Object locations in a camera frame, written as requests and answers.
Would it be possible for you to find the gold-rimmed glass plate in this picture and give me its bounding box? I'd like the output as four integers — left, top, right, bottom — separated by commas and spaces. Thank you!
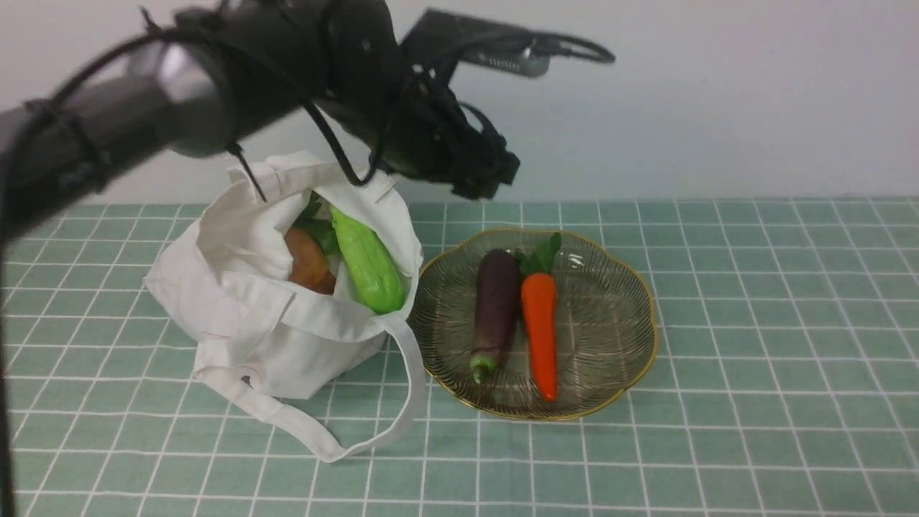
409, 227, 659, 420

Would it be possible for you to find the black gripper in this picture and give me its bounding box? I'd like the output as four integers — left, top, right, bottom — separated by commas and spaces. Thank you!
337, 68, 520, 200

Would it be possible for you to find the orange carrot on plate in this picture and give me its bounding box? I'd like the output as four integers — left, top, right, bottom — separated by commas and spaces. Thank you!
516, 232, 561, 402

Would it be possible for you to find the white cloth tote bag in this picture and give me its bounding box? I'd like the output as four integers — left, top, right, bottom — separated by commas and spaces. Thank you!
144, 152, 426, 462

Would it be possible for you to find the green cucumber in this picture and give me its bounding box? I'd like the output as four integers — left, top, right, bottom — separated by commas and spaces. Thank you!
330, 206, 405, 315

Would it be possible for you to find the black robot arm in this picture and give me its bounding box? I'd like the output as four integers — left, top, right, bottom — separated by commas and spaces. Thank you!
2, 1, 520, 244

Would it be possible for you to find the orange carrot in bag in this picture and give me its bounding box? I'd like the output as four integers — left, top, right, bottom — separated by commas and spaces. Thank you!
284, 227, 336, 297

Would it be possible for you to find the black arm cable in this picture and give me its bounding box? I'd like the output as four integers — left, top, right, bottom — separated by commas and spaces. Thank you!
136, 7, 403, 203

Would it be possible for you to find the purple eggplant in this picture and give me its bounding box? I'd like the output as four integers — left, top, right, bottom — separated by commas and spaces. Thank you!
469, 249, 522, 385

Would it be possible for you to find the green checkered tablecloth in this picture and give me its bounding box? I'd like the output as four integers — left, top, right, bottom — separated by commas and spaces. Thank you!
4, 199, 918, 516

